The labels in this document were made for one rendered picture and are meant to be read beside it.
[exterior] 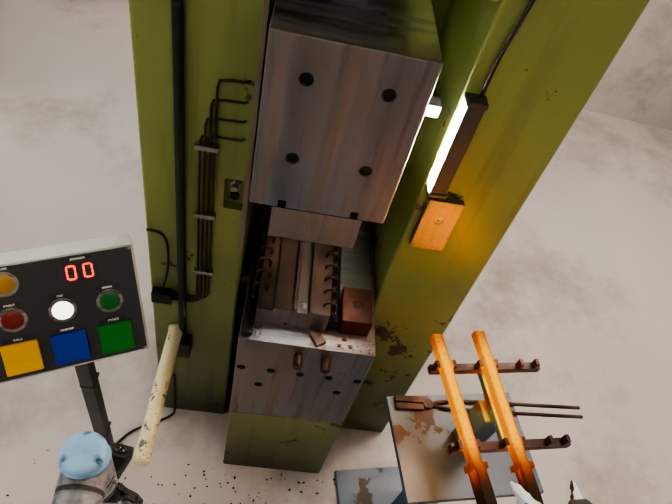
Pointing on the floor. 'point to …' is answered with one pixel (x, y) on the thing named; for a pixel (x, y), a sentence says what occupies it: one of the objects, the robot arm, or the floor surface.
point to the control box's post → (87, 375)
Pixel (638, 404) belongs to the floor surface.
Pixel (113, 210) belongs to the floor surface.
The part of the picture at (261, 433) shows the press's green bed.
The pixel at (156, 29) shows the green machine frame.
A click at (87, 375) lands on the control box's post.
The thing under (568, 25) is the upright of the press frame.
